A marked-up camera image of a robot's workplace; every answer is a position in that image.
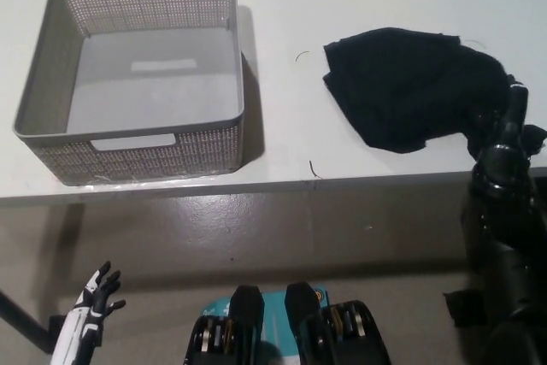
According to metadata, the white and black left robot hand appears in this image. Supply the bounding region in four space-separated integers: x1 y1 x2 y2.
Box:
50 260 127 365

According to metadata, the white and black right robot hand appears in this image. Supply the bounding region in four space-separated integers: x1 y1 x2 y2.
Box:
468 84 535 170

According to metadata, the black t-shirt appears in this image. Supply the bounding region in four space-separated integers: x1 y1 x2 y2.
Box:
321 27 547 159

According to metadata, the black table leg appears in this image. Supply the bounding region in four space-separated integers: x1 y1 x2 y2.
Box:
0 287 55 340

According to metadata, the clear tape strip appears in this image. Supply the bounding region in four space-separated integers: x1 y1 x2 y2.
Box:
87 173 219 190

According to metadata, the black ribbed robot body block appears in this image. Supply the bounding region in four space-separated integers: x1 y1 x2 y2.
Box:
285 282 392 365
185 286 268 365

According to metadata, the grey perforated plastic basket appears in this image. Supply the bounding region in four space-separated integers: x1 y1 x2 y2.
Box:
12 0 248 187

